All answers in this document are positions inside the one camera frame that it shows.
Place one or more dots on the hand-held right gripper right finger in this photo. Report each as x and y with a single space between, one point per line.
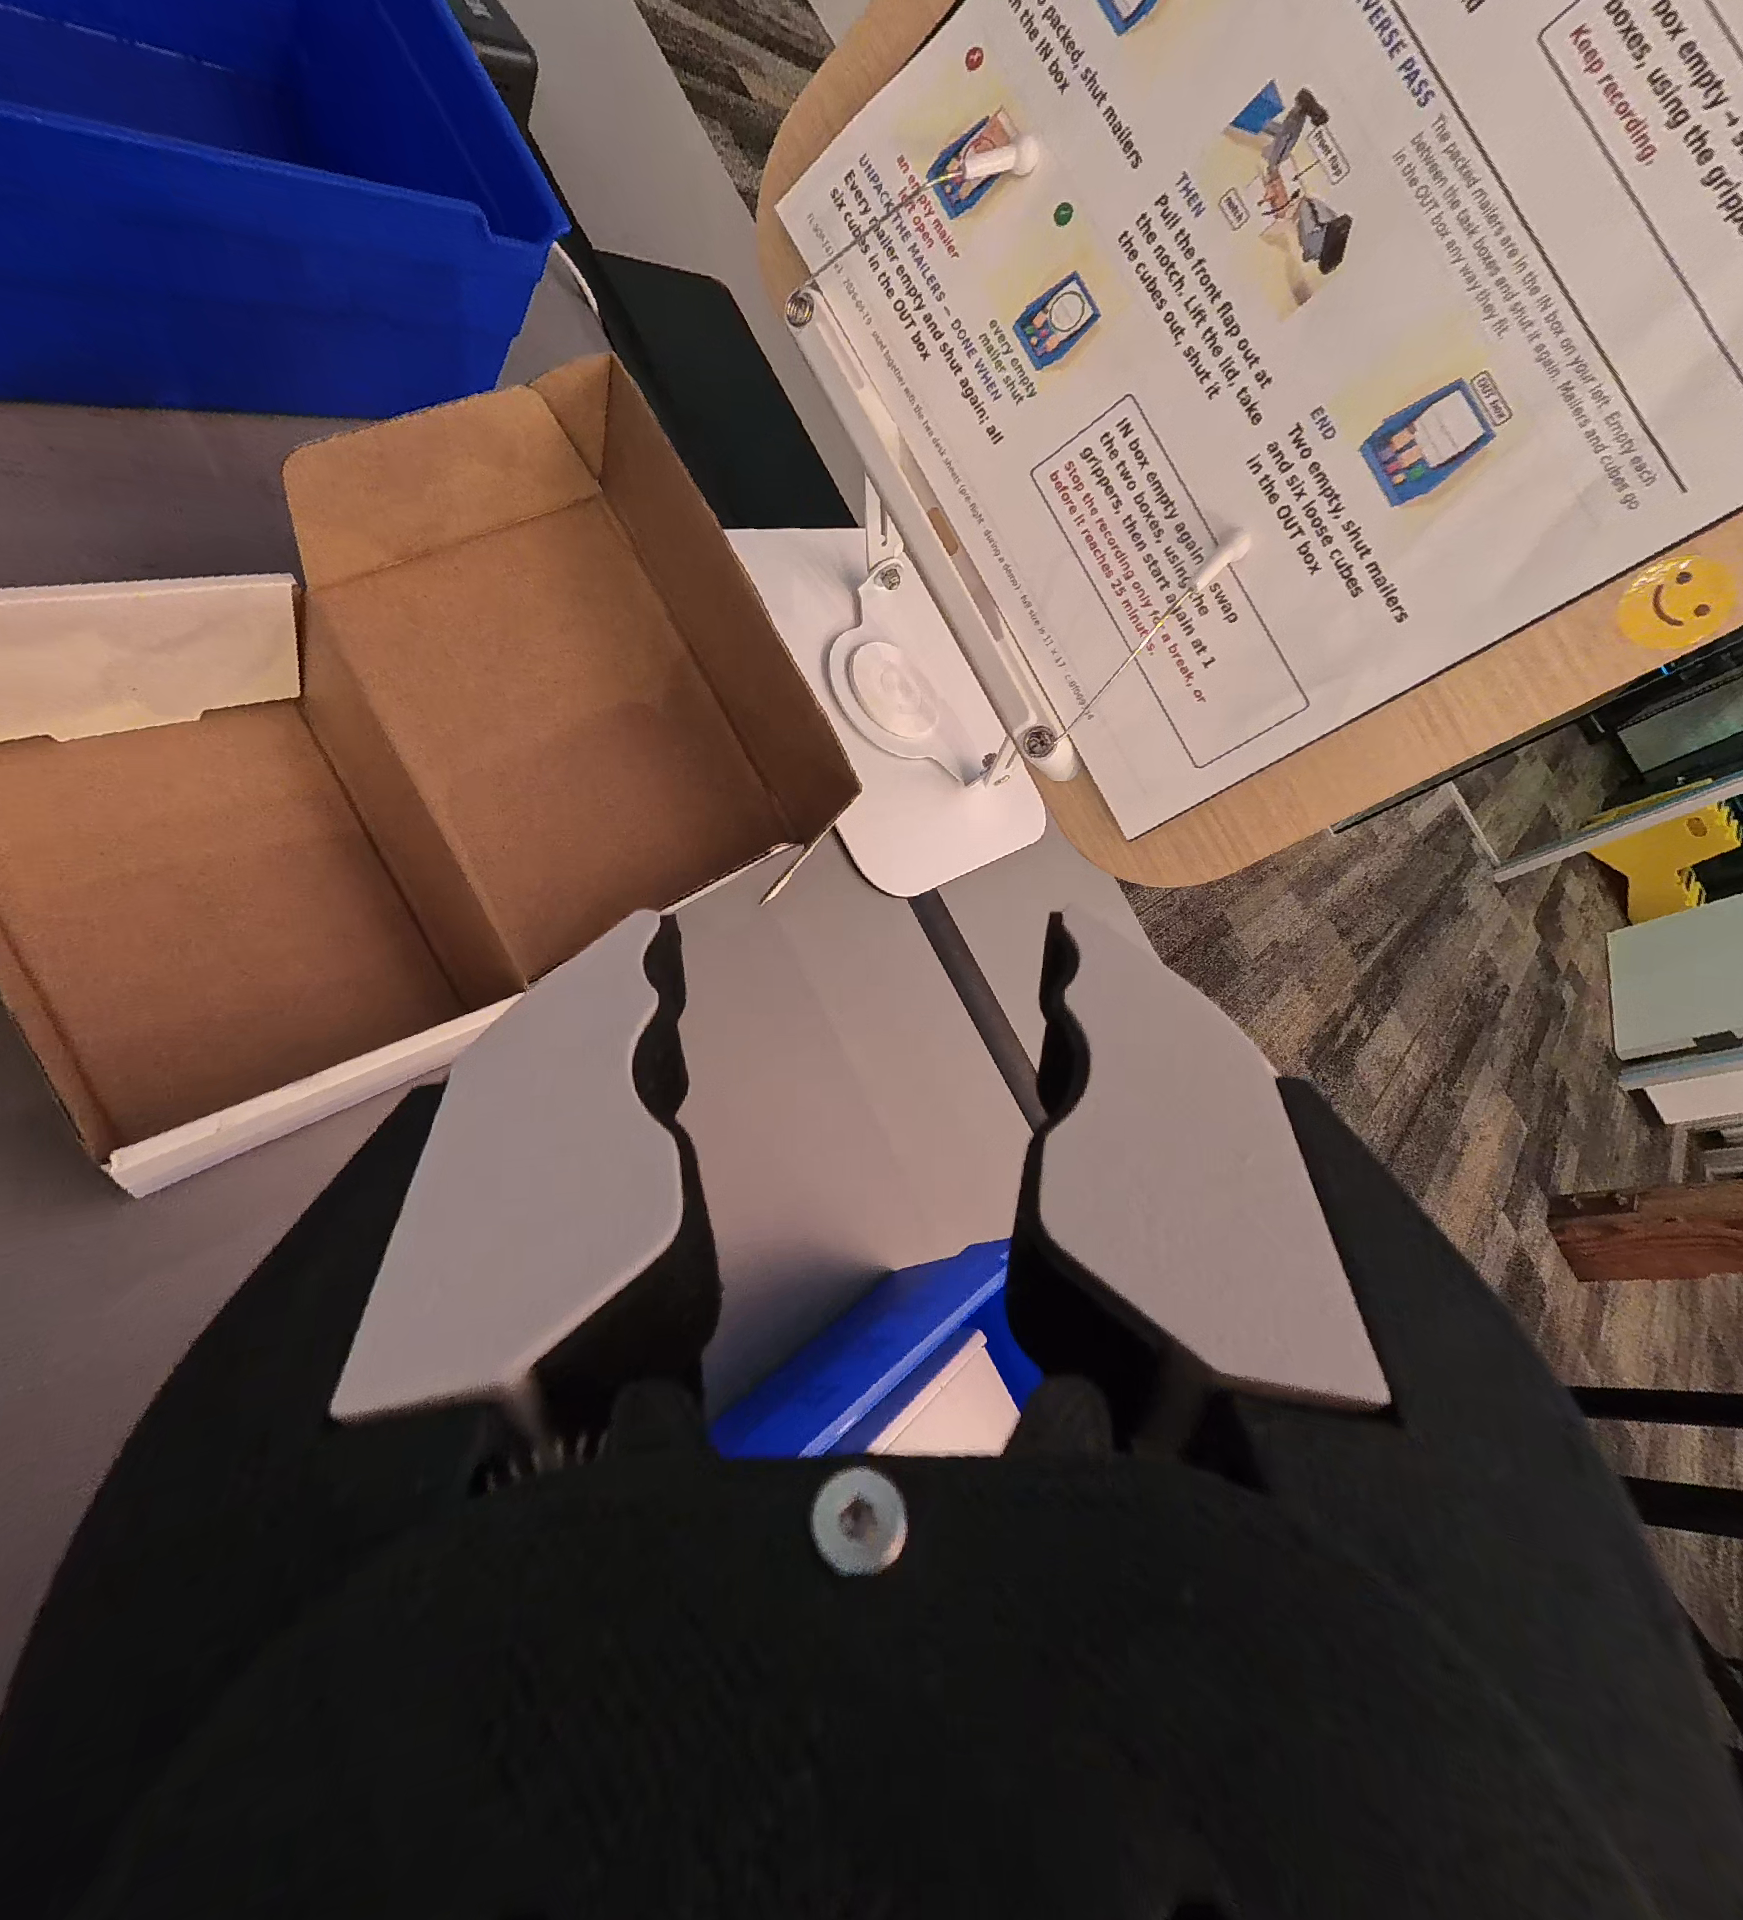
1200 1199

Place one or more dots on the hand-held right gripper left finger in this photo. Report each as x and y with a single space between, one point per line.
541 1199

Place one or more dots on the white cardboard mailer box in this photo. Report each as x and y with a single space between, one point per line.
954 1403
211 901

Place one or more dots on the blue plastic bin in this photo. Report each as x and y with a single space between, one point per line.
211 285
842 1381

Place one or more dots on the black box device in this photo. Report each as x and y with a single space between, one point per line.
499 61

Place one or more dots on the wooden sign board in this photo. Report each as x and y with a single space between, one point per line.
1214 841

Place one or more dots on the white sign stand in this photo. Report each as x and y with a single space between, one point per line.
945 841

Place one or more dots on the white cabinet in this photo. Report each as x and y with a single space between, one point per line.
1711 975

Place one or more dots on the yellow block-shaped stool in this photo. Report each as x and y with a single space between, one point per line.
1659 863

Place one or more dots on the white poster peg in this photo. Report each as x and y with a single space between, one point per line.
1003 156
1227 549

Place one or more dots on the yellow smiley sticker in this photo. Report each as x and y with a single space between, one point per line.
1669 604

